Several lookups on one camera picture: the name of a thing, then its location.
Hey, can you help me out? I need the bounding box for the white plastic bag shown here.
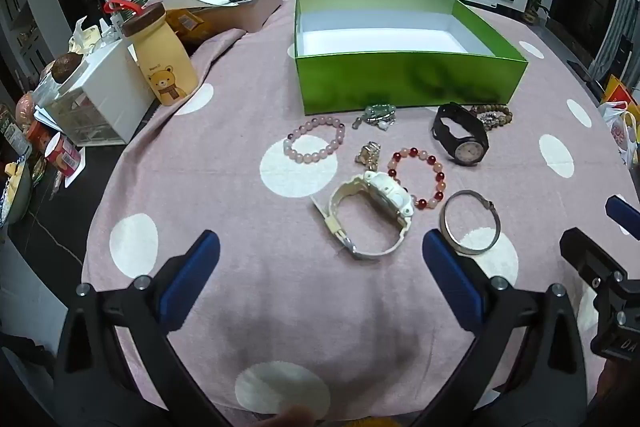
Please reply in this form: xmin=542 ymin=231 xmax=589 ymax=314
xmin=597 ymin=99 xmax=640 ymax=168

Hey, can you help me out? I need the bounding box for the green cardboard box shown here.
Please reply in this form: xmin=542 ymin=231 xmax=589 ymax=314
xmin=294 ymin=0 xmax=529 ymax=115

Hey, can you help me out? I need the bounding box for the bowl with yellow food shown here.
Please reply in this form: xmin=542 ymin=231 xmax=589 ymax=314
xmin=0 ymin=159 xmax=33 ymax=228

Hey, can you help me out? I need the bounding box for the yellow paper bag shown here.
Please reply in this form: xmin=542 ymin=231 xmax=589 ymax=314
xmin=602 ymin=74 xmax=636 ymax=105

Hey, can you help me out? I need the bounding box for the small potted plant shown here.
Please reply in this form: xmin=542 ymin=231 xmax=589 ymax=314
xmin=522 ymin=0 xmax=551 ymax=25

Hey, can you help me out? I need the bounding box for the yellow snack bag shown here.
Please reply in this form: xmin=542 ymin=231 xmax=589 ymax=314
xmin=165 ymin=7 xmax=221 ymax=45

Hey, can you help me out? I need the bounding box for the pink bead bracelet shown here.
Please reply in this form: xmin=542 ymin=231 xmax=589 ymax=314
xmin=283 ymin=117 xmax=346 ymax=164

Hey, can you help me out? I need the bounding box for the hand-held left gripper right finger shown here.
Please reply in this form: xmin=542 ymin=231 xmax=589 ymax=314
xmin=400 ymin=228 xmax=588 ymax=427

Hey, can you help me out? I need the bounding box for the brown wooden bead bracelet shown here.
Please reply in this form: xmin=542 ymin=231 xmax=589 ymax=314
xmin=469 ymin=104 xmax=513 ymax=131

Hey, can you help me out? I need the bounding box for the black wristwatch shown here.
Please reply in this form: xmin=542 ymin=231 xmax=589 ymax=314
xmin=432 ymin=103 xmax=489 ymax=166

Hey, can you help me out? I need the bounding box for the green jade bracelet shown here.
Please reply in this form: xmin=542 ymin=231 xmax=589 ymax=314
xmin=352 ymin=103 xmax=398 ymax=131

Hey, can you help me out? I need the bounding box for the silver bangle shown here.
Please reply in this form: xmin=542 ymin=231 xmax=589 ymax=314
xmin=440 ymin=190 xmax=501 ymax=256

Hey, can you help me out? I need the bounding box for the red bead bracelet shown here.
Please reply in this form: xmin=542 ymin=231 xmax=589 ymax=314
xmin=386 ymin=148 xmax=447 ymax=210

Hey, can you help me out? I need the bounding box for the brown round object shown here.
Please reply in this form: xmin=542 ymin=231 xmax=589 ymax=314
xmin=52 ymin=53 xmax=86 ymax=84

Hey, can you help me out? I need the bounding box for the gold charm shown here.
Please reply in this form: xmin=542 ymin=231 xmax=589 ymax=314
xmin=355 ymin=142 xmax=382 ymax=170

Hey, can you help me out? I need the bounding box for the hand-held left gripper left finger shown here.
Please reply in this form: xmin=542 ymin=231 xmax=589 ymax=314
xmin=54 ymin=229 xmax=236 ymax=427

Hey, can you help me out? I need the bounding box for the grey curtain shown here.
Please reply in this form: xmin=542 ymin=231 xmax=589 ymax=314
xmin=590 ymin=0 xmax=640 ymax=78

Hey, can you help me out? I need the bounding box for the pink polka dot tablecloth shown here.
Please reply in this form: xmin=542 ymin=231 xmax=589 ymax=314
xmin=81 ymin=0 xmax=640 ymax=427

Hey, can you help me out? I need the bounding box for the white drawer organizer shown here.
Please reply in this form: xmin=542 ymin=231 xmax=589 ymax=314
xmin=44 ymin=39 xmax=156 ymax=146

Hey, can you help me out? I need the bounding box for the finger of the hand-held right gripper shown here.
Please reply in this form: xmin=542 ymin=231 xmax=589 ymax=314
xmin=605 ymin=196 xmax=640 ymax=240
xmin=559 ymin=228 xmax=627 ymax=296

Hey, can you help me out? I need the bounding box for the white wristwatch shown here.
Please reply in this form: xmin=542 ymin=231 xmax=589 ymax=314
xmin=316 ymin=170 xmax=416 ymax=262

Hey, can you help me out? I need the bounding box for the yellow bear bottle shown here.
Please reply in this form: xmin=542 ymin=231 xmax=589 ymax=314
xmin=103 ymin=0 xmax=199 ymax=106

